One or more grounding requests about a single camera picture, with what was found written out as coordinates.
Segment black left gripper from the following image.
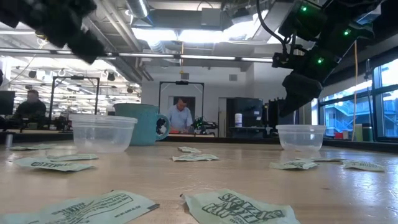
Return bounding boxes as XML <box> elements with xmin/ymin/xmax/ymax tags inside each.
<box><xmin>67</xmin><ymin>29</ymin><xmax>107</xmax><ymax>65</ymax></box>

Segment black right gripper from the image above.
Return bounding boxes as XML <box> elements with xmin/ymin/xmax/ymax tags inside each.
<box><xmin>279</xmin><ymin>43</ymin><xmax>340</xmax><ymax>118</ymax></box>

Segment green stevia packet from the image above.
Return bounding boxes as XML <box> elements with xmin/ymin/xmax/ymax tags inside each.
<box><xmin>269</xmin><ymin>159</ymin><xmax>318</xmax><ymax>171</ymax></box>
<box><xmin>177</xmin><ymin>146</ymin><xmax>202</xmax><ymax>154</ymax></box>
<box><xmin>0</xmin><ymin>190</ymin><xmax>160</xmax><ymax>224</ymax></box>
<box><xmin>46</xmin><ymin>153</ymin><xmax>100</xmax><ymax>162</ymax></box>
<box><xmin>342</xmin><ymin>159</ymin><xmax>386</xmax><ymax>173</ymax></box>
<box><xmin>172</xmin><ymin>153</ymin><xmax>220</xmax><ymax>162</ymax></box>
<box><xmin>13</xmin><ymin>156</ymin><xmax>96</xmax><ymax>173</ymax></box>
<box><xmin>9</xmin><ymin>143</ymin><xmax>57</xmax><ymax>152</ymax></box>
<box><xmin>180</xmin><ymin>189</ymin><xmax>301</xmax><ymax>224</ymax></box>

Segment small clear plastic bowl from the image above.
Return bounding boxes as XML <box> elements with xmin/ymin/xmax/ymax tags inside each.
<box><xmin>275</xmin><ymin>124</ymin><xmax>326</xmax><ymax>152</ymax></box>

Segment black cabinet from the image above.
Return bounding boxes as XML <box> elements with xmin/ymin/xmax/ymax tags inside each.
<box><xmin>226</xmin><ymin>97</ymin><xmax>266</xmax><ymax>138</ymax></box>

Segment pale cylindrical container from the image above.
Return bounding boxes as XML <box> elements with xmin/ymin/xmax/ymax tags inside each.
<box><xmin>354</xmin><ymin>123</ymin><xmax>364</xmax><ymax>142</ymax></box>

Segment green cylindrical container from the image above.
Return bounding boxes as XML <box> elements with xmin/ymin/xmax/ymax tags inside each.
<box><xmin>362</xmin><ymin>123</ymin><xmax>374</xmax><ymax>142</ymax></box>

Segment seated person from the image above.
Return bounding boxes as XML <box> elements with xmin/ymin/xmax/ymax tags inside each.
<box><xmin>13</xmin><ymin>89</ymin><xmax>47</xmax><ymax>121</ymax></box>

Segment large clear plastic bowl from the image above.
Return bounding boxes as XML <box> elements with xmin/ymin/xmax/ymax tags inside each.
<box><xmin>68</xmin><ymin>113</ymin><xmax>138</xmax><ymax>154</ymax></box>

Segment teal ceramic mug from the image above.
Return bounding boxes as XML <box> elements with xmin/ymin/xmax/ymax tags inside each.
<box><xmin>113</xmin><ymin>103</ymin><xmax>172</xmax><ymax>147</ymax></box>

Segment black computer monitor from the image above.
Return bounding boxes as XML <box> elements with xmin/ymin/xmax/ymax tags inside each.
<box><xmin>0</xmin><ymin>90</ymin><xmax>16</xmax><ymax>116</ymax></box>

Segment long ceiling light bar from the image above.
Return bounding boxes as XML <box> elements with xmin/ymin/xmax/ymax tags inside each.
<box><xmin>0</xmin><ymin>47</ymin><xmax>275</xmax><ymax>63</ymax></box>

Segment standing person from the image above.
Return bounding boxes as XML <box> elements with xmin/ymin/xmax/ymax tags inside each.
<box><xmin>166</xmin><ymin>96</ymin><xmax>195</xmax><ymax>133</ymax></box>

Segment black metal rig frame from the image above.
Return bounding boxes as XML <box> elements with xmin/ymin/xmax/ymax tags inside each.
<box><xmin>49</xmin><ymin>75</ymin><xmax>101</xmax><ymax>126</ymax></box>
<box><xmin>158</xmin><ymin>80</ymin><xmax>205</xmax><ymax>126</ymax></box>

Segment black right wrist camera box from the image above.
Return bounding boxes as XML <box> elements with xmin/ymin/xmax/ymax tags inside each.
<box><xmin>271</xmin><ymin>52</ymin><xmax>300</xmax><ymax>69</ymax></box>

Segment yellow cable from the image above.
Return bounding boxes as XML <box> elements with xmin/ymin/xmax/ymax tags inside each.
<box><xmin>352</xmin><ymin>39</ymin><xmax>359</xmax><ymax>141</ymax></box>

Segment silver ventilation duct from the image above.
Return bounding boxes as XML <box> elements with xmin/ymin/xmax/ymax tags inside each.
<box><xmin>125</xmin><ymin>0</ymin><xmax>150</xmax><ymax>19</ymax></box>

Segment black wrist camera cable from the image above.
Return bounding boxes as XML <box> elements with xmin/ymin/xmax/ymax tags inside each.
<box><xmin>256</xmin><ymin>0</ymin><xmax>289</xmax><ymax>56</ymax></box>

